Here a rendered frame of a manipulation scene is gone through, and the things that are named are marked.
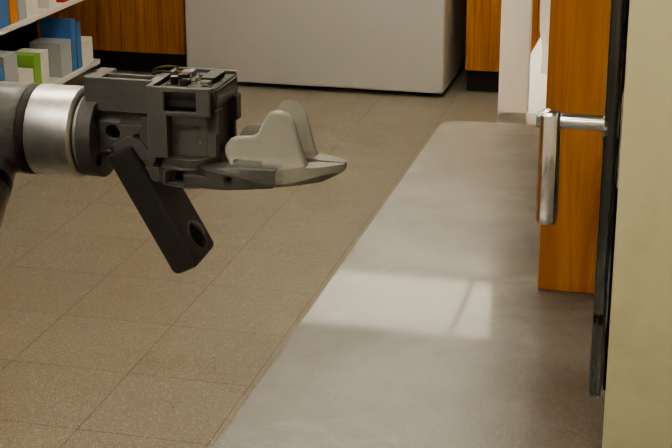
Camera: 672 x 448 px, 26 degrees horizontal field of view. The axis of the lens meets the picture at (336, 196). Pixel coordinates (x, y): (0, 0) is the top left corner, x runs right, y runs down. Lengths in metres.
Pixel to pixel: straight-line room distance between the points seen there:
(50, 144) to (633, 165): 0.46
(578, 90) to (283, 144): 0.39
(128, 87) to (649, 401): 0.47
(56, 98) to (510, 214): 0.69
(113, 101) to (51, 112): 0.05
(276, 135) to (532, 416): 0.32
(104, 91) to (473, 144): 0.91
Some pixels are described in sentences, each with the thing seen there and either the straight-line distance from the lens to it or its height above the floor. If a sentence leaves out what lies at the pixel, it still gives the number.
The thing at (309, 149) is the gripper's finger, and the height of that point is 1.16.
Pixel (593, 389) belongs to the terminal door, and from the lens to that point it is 1.13.
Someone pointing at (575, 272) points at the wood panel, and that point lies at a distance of 1.48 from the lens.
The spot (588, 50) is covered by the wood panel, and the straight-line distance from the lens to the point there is 1.41.
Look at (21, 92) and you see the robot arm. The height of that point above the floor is 1.20.
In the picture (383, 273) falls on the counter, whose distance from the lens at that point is 1.52.
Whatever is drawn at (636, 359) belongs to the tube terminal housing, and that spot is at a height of 1.04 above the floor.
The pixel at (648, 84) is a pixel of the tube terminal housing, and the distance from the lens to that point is 1.04.
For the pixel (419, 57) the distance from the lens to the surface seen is 6.13.
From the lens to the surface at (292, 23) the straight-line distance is 6.23.
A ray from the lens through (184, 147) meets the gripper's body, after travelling 1.15.
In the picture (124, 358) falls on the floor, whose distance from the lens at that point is 3.66.
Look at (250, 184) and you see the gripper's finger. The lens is 1.13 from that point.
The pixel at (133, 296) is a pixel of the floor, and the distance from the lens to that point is 4.04.
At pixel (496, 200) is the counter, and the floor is 0.94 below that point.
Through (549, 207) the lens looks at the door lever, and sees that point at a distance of 1.11.
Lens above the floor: 1.48
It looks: 18 degrees down
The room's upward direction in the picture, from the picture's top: straight up
